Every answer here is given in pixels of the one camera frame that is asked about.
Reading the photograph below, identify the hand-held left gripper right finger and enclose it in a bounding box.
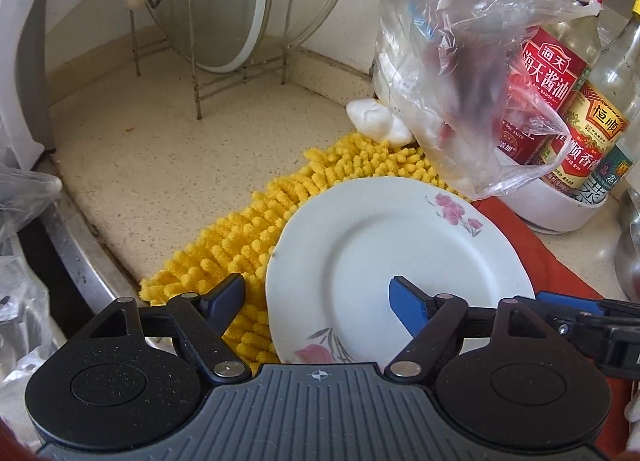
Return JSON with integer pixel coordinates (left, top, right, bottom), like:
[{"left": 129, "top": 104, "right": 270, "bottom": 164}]
[{"left": 383, "top": 275, "right": 552, "bottom": 380}]

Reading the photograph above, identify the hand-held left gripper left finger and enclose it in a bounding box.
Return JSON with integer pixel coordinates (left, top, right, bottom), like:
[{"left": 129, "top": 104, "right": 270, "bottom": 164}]
[{"left": 87, "top": 273, "right": 252, "bottom": 386}]

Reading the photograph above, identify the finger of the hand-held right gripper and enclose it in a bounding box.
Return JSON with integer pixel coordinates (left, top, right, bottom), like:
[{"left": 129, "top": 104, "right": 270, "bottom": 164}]
[{"left": 515, "top": 290, "right": 609, "bottom": 338}]

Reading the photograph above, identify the white floral plate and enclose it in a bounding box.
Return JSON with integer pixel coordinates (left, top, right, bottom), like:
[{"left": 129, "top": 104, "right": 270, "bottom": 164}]
[{"left": 264, "top": 177, "right": 536, "bottom": 366}]

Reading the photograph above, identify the red cloth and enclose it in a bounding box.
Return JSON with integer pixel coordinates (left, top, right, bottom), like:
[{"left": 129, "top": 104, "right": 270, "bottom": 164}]
[{"left": 472, "top": 195, "right": 632, "bottom": 459}]

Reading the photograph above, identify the yellow chenille cloth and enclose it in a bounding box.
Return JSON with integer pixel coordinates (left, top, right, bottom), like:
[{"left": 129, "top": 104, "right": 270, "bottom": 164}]
[{"left": 138, "top": 133, "right": 472, "bottom": 375}]

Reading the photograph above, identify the stainless steel pot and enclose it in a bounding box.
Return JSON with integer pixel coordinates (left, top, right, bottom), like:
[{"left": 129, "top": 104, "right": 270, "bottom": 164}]
[{"left": 614, "top": 185, "right": 640, "bottom": 303}]

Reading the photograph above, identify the white bottle holder tub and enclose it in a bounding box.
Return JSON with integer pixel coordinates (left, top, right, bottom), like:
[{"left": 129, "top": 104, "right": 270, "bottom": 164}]
[{"left": 499, "top": 175, "right": 610, "bottom": 235}]

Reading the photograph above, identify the green label glass bottle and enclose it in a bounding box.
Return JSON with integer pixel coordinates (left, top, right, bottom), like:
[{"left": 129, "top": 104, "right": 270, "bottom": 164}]
[{"left": 574, "top": 0, "right": 640, "bottom": 205}]

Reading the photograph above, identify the stainless steel sink rim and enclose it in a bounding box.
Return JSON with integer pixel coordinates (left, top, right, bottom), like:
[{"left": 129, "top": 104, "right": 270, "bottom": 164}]
[{"left": 41, "top": 185, "right": 147, "bottom": 309}]

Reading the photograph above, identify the yellow label vinegar bottle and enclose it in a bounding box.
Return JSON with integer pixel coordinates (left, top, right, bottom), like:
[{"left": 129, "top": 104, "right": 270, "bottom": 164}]
[{"left": 529, "top": 11, "right": 633, "bottom": 193}]

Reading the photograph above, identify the white crumpled plastic lump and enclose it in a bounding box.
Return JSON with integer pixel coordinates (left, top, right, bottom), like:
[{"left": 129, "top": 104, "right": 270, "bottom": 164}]
[{"left": 346, "top": 98, "right": 415, "bottom": 146}]

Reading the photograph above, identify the translucent plastic bag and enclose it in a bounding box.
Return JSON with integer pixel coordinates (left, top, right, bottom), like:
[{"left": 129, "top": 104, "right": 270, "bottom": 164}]
[{"left": 0, "top": 160, "right": 64, "bottom": 394}]

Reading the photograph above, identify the clear plastic bag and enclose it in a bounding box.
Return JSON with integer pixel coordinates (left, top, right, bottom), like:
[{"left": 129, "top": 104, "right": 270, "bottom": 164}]
[{"left": 372, "top": 0, "right": 602, "bottom": 198}]

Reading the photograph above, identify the red label soy sauce bottle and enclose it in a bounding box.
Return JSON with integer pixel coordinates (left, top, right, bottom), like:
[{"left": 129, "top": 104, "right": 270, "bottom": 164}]
[{"left": 495, "top": 0, "right": 619, "bottom": 168}]

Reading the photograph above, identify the glass lid with cream knob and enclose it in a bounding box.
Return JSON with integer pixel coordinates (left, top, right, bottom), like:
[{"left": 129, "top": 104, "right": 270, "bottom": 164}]
[{"left": 108, "top": 0, "right": 274, "bottom": 75}]

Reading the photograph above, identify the white plastic appliance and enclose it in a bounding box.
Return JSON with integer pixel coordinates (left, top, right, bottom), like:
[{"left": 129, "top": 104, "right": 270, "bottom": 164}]
[{"left": 0, "top": 0, "right": 57, "bottom": 173}]

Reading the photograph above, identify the metal wire lid rack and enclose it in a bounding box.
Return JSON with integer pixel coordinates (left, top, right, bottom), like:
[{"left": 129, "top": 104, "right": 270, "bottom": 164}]
[{"left": 129, "top": 0, "right": 292, "bottom": 121}]

